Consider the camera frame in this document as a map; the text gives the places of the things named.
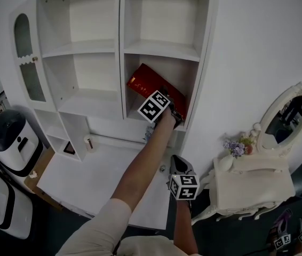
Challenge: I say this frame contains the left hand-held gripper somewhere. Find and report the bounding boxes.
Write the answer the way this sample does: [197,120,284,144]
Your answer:
[137,85,186,130]

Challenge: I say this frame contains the red book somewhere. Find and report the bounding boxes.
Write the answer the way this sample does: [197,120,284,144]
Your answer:
[126,63,188,121]

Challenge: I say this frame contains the white shelf unit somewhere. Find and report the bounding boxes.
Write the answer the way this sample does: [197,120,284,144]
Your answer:
[9,0,219,163]

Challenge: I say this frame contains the white arched cabinet door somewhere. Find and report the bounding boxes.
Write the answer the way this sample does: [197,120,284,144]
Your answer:
[9,0,59,112]

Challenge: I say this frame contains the white and black appliance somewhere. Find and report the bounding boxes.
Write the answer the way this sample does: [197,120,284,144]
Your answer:
[0,109,44,179]
[0,162,34,240]

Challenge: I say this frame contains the purple spare gripper device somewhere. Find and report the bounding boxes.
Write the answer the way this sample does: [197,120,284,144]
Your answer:
[266,208,293,251]

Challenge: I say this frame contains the white cylinder cup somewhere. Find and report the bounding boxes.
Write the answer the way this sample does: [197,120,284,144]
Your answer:
[83,133,97,154]

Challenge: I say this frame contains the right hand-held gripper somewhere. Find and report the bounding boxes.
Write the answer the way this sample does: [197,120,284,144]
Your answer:
[167,155,201,213]

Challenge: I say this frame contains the blue floral vase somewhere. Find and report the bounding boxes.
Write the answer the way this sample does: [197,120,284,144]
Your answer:
[142,125,156,144]

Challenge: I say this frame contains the purple flower bouquet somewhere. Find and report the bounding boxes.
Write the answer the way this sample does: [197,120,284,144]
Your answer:
[222,133,256,159]

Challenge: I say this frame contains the person's left forearm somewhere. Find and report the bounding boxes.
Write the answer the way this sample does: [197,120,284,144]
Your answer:
[110,110,177,213]

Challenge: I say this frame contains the white round vase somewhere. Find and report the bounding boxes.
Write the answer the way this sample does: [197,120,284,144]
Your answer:
[218,154,234,172]

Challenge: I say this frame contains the white framed oval mirror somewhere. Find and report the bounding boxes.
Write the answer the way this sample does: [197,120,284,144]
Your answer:
[256,80,302,157]

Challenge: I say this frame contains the white ornate vanity table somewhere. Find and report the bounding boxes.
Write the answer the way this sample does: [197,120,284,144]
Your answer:
[192,153,296,225]

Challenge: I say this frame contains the person's white top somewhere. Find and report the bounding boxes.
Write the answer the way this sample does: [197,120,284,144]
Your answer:
[55,197,203,256]

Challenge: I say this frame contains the person's right forearm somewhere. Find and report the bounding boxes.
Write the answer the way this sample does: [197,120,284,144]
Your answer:
[173,199,199,255]

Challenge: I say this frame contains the brown wooden board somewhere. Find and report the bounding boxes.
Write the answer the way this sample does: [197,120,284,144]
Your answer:
[23,146,64,212]

